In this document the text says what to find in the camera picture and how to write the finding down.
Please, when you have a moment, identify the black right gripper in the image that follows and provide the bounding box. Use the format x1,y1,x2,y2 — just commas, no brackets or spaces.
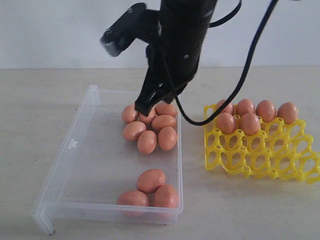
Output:
134,42,202,117

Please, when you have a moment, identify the brown egg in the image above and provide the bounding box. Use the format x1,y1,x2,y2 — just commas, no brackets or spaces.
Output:
158,126,177,151
139,108,158,125
256,100,276,122
277,102,299,125
154,102,178,118
240,112,261,136
153,184,178,208
236,98,256,117
216,112,236,134
122,121,147,141
136,169,166,194
121,103,139,124
116,190,150,218
137,130,157,155
215,99,234,115
151,114,177,131

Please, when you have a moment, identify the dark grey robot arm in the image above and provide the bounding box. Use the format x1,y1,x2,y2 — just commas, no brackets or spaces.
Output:
135,0,217,116

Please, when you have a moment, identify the clear plastic container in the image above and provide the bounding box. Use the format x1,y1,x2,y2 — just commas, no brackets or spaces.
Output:
32,85,184,235

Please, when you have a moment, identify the yellow plastic egg tray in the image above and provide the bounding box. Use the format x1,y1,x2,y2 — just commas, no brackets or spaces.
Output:
204,105,320,184

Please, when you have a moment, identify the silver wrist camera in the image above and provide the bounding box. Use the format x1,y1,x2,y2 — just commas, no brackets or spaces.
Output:
100,2,151,57

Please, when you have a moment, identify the black cable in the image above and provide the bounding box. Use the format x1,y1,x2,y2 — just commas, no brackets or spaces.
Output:
154,0,280,126

